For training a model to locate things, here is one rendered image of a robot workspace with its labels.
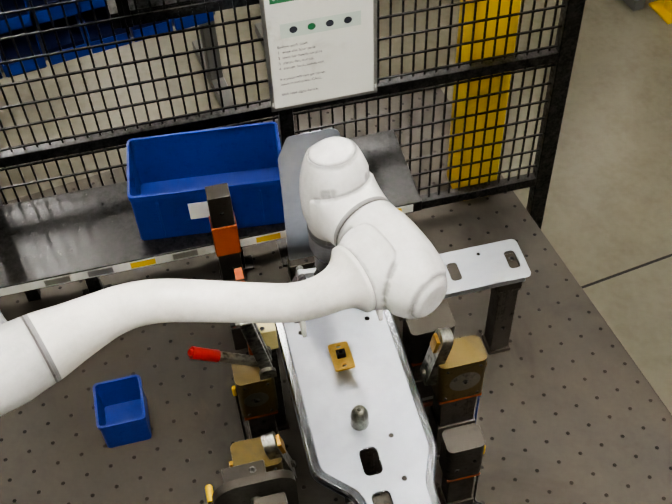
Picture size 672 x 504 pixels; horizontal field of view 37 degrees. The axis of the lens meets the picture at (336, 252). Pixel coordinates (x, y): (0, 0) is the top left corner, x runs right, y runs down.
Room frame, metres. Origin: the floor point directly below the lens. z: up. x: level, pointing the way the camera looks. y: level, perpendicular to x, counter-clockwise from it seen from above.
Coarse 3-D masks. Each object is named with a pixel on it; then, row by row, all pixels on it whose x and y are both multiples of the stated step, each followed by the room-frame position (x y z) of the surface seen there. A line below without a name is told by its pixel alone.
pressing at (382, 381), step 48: (288, 336) 1.07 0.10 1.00; (336, 336) 1.07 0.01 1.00; (384, 336) 1.06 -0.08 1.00; (336, 384) 0.96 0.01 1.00; (384, 384) 0.96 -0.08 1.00; (336, 432) 0.87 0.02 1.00; (384, 432) 0.86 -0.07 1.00; (336, 480) 0.77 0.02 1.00; (384, 480) 0.77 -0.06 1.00; (432, 480) 0.77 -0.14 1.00
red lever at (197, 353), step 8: (192, 352) 0.95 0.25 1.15; (200, 352) 0.95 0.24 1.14; (208, 352) 0.96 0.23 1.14; (216, 352) 0.96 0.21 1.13; (224, 352) 0.97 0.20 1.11; (208, 360) 0.95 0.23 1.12; (216, 360) 0.95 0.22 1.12; (224, 360) 0.96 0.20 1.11; (232, 360) 0.96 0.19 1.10; (240, 360) 0.96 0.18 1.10; (248, 360) 0.97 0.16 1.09
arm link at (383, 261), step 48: (384, 240) 0.86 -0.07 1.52; (144, 288) 0.83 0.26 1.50; (192, 288) 0.82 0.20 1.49; (240, 288) 0.82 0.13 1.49; (288, 288) 0.81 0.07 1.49; (336, 288) 0.81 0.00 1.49; (384, 288) 0.81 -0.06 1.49; (432, 288) 0.80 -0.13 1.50; (48, 336) 0.75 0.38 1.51; (96, 336) 0.76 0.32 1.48
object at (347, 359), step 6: (342, 342) 1.05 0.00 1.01; (330, 348) 1.04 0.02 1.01; (336, 348) 1.03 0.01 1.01; (342, 348) 1.02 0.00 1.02; (348, 348) 1.03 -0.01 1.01; (330, 354) 1.02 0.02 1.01; (336, 354) 1.01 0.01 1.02; (342, 354) 1.01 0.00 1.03; (348, 354) 1.01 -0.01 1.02; (336, 360) 1.00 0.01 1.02; (342, 360) 1.00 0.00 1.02; (348, 360) 1.00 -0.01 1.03; (336, 366) 0.98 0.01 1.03; (342, 366) 0.98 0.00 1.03; (348, 366) 0.98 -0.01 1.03; (354, 366) 0.98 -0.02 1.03
